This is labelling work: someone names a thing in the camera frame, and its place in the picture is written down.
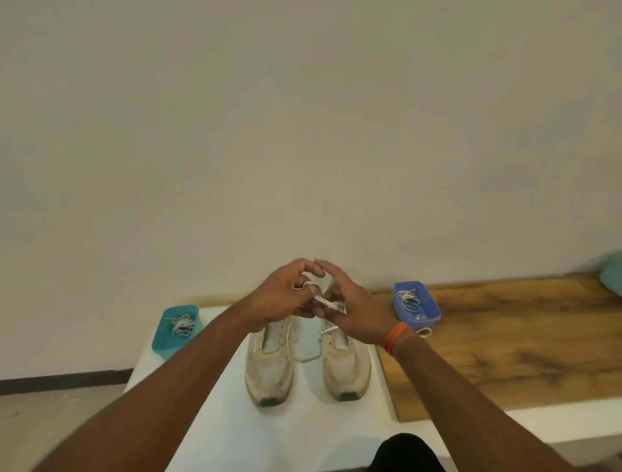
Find person's left hand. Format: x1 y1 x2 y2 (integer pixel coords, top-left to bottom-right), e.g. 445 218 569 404
242 258 327 334

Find worn white sneaker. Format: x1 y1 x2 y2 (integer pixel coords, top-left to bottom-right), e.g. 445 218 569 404
244 316 297 408
320 325 373 403

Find black trousers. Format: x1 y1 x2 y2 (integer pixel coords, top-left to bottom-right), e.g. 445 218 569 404
369 432 446 472

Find orange thread wristband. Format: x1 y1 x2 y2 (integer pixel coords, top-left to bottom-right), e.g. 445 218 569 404
384 322 413 356

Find person's right forearm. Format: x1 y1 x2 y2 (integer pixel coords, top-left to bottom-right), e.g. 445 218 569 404
391 333 579 472

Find teal plastic container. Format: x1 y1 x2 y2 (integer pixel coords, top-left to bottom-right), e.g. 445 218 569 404
151 305 203 360

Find person's left forearm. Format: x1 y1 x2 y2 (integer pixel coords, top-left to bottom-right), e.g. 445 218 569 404
31 301 259 472

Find blue plastic container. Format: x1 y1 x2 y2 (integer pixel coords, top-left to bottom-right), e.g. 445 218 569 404
392 281 442 331

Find person's right hand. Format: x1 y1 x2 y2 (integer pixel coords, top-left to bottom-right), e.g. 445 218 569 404
310 259 400 347

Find large teal basin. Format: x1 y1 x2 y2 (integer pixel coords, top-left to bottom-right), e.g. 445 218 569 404
600 255 622 298

